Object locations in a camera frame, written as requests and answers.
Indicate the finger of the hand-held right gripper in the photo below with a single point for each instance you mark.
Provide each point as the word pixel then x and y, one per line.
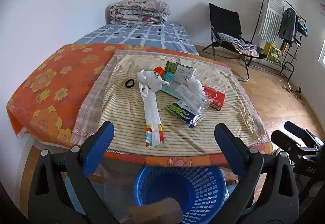
pixel 294 128
pixel 281 139

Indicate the teal tube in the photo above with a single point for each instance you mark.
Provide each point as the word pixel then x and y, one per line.
pixel 168 89

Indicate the window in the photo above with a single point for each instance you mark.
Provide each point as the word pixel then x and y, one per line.
pixel 323 53

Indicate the white plastic bag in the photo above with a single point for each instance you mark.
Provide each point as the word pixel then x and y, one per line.
pixel 152 80

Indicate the pink plaid fringed towel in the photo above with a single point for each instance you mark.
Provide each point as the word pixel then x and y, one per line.
pixel 86 112

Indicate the black folding chair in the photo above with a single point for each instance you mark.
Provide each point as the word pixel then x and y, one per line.
pixel 224 18

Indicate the blue plastic basket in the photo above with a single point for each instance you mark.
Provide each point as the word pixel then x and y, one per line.
pixel 198 188

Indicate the yellow crate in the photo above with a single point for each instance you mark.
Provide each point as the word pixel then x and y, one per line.
pixel 273 52

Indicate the white tissue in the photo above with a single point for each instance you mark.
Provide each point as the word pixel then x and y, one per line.
pixel 195 84

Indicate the dark striped cloth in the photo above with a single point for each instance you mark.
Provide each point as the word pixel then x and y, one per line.
pixel 228 38

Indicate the clear plastic sheet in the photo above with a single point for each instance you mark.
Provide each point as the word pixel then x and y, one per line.
pixel 119 196

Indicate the green striped hanging towel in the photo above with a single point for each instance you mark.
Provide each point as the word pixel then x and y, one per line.
pixel 271 15

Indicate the orange bottle cap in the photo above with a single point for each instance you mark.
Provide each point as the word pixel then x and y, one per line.
pixel 160 70

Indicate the folded floral quilt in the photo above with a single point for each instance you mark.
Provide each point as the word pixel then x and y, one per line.
pixel 139 11

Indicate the red box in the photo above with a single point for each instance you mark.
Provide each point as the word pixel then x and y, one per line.
pixel 215 98

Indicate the green wavy tissue packet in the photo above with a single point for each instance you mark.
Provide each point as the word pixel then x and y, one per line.
pixel 180 109

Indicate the bed with blue plaid sheet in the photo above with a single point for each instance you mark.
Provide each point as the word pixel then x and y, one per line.
pixel 152 36

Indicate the dark hanging jacket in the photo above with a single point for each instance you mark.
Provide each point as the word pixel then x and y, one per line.
pixel 288 23

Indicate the orange floral tablecloth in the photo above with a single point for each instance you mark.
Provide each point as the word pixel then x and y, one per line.
pixel 45 81

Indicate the teal bottle cap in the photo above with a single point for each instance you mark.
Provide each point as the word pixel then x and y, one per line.
pixel 169 77

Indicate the pink cloth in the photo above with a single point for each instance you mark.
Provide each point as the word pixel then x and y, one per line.
pixel 250 52

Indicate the green white carton box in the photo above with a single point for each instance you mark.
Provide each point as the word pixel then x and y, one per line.
pixel 182 71

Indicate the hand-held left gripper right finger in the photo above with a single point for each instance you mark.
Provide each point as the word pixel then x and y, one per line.
pixel 228 147

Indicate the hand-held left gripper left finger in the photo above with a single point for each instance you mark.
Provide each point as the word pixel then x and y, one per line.
pixel 100 147

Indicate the teal hanging garment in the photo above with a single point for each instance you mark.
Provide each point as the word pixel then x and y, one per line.
pixel 302 28

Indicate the white paper bag colourful print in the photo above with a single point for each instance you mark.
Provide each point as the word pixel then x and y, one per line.
pixel 152 117

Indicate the yellow striped towel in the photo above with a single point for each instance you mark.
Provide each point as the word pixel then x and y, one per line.
pixel 127 117

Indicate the black clothes rack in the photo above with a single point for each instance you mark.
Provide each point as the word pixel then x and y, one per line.
pixel 288 62

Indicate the clear plastic wrapper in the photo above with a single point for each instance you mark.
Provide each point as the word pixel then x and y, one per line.
pixel 193 98

